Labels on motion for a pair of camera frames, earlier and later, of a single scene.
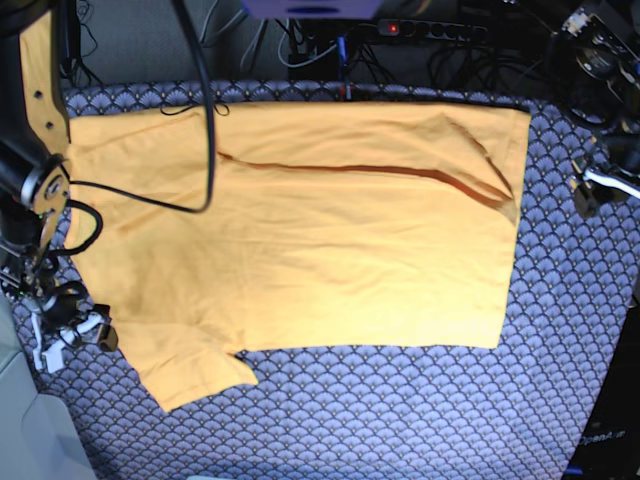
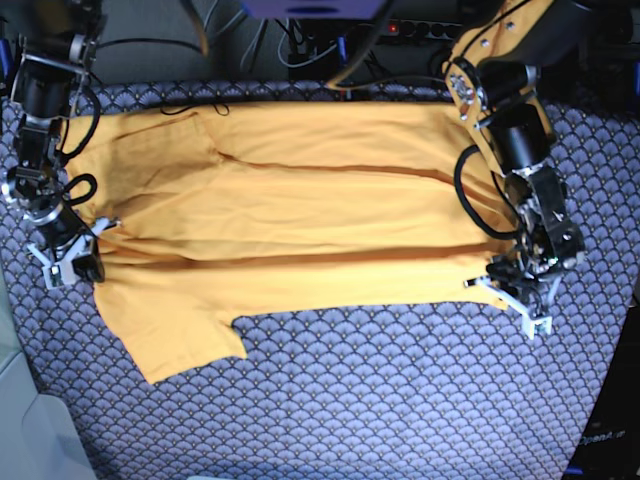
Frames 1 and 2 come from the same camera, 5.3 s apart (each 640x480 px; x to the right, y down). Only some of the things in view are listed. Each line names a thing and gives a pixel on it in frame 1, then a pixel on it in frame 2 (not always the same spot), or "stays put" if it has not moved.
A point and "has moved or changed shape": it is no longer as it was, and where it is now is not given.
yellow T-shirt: (245, 228) has moved or changed shape
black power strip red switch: (431, 30) stays put
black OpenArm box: (609, 448) stays put
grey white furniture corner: (39, 439) stays put
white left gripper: (51, 360) → (60, 272)
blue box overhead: (313, 9) stays put
